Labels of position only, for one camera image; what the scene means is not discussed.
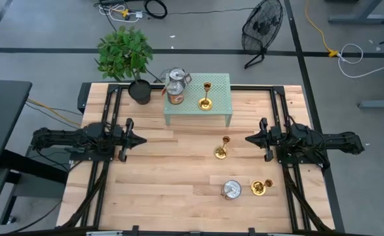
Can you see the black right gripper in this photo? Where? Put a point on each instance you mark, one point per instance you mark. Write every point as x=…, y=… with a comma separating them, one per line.
x=266, y=139

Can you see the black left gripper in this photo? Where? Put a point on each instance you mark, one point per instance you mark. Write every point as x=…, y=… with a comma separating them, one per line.
x=128, y=141

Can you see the tall brass candlestick holder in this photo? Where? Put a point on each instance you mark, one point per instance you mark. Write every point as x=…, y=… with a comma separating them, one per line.
x=220, y=152

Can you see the short brass candlestick holder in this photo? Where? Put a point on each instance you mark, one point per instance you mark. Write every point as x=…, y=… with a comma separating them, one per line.
x=258, y=187

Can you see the silver lidded candle tin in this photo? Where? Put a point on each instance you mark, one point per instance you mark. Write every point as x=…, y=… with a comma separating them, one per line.
x=177, y=73
x=231, y=190
x=175, y=96

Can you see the medium brass candlestick holder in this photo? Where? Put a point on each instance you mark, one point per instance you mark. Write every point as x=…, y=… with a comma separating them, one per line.
x=205, y=104

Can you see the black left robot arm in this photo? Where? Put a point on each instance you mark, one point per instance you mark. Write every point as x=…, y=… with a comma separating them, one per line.
x=64, y=137

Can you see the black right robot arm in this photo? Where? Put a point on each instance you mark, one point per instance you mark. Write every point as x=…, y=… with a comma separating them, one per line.
x=342, y=141

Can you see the green perforated metal shelf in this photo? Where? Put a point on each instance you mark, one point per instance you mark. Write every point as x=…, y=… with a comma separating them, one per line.
x=218, y=98

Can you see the green plant in black pot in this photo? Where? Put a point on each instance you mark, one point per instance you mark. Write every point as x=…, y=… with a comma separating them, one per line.
x=123, y=52

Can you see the silver aluminium bar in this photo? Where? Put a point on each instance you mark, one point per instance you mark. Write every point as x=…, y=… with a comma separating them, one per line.
x=103, y=233
x=280, y=234

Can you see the black floor fan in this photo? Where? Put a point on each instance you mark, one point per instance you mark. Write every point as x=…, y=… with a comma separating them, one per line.
x=261, y=29

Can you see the grey desk foot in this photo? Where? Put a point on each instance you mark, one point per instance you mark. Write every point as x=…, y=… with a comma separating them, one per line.
x=359, y=19
x=382, y=104

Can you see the black desk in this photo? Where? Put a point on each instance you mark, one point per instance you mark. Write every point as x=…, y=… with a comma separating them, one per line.
x=2, y=114

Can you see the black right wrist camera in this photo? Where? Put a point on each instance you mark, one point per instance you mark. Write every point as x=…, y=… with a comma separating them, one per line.
x=276, y=135

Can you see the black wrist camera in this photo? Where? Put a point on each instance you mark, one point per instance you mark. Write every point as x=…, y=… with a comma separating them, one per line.
x=118, y=136
x=276, y=135

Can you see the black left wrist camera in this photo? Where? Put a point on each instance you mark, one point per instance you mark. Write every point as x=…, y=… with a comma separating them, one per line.
x=118, y=136

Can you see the black metal rig frame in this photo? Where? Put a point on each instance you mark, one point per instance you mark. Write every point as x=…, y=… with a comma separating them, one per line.
x=251, y=88

